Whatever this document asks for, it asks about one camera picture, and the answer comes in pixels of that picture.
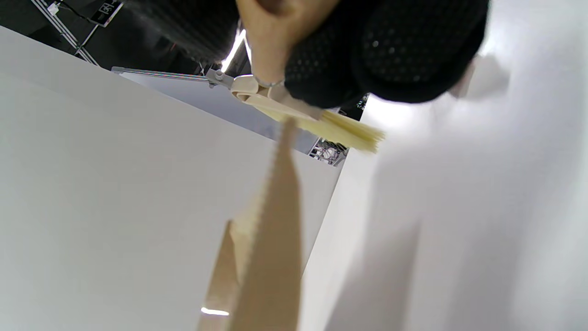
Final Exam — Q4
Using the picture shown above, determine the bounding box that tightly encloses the beige brush with wooden handle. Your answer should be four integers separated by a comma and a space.
230, 0, 386, 154

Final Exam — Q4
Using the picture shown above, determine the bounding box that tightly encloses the person's right hand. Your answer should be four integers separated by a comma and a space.
124, 0, 490, 108

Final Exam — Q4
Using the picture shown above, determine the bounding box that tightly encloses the beige plastic dustpan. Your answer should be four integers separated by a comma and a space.
198, 117, 304, 331

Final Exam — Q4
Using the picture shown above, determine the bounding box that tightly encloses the white table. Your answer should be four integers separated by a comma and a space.
299, 0, 588, 331

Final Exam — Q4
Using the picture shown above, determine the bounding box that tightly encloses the white partition panel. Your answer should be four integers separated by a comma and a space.
0, 25, 343, 331

